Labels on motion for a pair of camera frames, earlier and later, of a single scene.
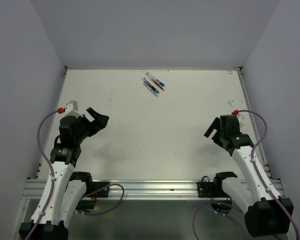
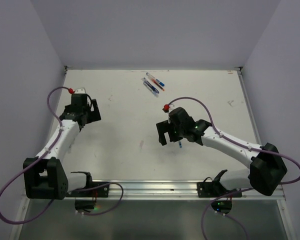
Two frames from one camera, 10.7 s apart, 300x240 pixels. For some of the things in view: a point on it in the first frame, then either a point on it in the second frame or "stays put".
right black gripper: x=216 y=124 to x=164 y=126
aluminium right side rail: x=276 y=182 stays put
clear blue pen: x=154 y=93 stays put
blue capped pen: x=162 y=84 stays put
